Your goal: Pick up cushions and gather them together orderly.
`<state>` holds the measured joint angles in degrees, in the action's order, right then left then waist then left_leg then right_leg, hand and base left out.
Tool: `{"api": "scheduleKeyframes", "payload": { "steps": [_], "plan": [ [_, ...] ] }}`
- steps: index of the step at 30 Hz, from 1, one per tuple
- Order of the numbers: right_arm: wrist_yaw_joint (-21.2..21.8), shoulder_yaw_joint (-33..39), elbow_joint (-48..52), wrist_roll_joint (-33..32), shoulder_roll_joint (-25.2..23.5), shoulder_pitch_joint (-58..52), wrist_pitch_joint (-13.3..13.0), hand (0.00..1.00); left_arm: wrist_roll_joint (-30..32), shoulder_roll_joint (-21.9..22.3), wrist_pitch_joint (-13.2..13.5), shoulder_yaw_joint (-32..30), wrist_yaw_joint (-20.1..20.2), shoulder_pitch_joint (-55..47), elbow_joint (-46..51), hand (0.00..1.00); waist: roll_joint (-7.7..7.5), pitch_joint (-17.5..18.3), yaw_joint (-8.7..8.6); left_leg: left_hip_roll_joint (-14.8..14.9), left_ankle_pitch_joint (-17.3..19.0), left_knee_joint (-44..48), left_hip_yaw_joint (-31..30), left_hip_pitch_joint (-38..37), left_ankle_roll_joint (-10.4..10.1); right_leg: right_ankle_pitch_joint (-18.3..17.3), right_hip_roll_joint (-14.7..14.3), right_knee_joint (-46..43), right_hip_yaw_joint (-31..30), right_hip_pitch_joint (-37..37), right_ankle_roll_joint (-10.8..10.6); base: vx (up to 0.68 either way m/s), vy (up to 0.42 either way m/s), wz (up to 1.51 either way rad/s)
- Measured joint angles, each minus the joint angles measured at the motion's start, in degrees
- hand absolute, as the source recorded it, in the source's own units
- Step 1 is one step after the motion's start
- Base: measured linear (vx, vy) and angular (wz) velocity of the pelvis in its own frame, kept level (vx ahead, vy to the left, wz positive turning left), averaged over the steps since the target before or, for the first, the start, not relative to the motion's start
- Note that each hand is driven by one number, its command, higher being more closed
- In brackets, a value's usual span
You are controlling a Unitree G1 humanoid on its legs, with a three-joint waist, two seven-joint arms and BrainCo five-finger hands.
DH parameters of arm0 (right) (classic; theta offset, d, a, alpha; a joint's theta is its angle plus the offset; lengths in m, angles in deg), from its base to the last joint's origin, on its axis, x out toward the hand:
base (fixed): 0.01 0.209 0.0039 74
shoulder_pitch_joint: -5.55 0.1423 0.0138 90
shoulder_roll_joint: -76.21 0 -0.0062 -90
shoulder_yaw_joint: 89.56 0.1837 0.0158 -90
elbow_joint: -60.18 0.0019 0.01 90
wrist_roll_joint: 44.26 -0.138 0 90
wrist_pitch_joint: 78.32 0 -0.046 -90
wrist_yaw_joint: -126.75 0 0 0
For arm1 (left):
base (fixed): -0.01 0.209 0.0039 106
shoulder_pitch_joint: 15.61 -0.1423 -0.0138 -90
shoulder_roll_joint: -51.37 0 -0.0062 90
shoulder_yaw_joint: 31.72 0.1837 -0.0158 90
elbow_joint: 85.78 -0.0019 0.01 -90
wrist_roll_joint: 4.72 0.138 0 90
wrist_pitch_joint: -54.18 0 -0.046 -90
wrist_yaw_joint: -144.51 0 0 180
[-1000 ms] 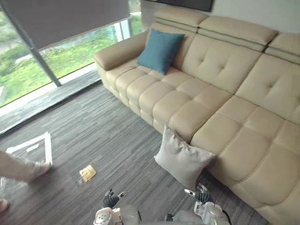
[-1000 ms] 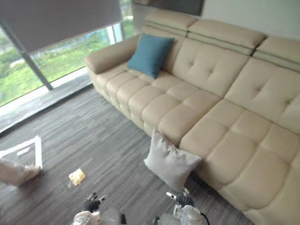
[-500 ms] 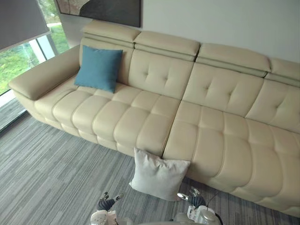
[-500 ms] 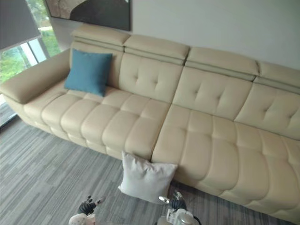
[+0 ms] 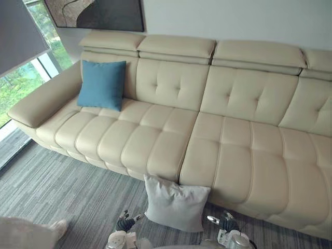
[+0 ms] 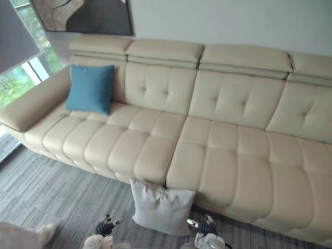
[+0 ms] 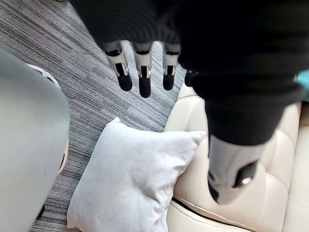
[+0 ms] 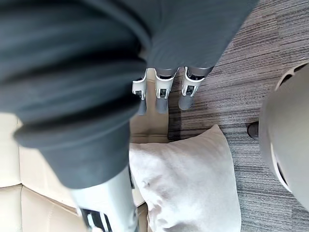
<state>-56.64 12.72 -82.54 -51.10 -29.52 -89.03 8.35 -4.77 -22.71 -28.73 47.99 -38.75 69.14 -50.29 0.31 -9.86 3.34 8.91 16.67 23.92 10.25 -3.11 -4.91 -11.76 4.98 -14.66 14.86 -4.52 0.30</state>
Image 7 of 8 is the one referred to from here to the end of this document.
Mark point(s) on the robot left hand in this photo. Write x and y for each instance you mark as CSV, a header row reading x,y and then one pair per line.
x,y
217,48

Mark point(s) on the teal cushion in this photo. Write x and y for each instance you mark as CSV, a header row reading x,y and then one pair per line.
x,y
304,87

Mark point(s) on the cream leather sofa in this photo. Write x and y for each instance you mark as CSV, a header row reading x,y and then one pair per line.
x,y
253,193

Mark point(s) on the light grey square cushion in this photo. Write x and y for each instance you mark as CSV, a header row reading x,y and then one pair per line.
x,y
128,178

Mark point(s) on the silver robot leg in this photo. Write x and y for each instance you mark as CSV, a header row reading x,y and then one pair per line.
x,y
26,145

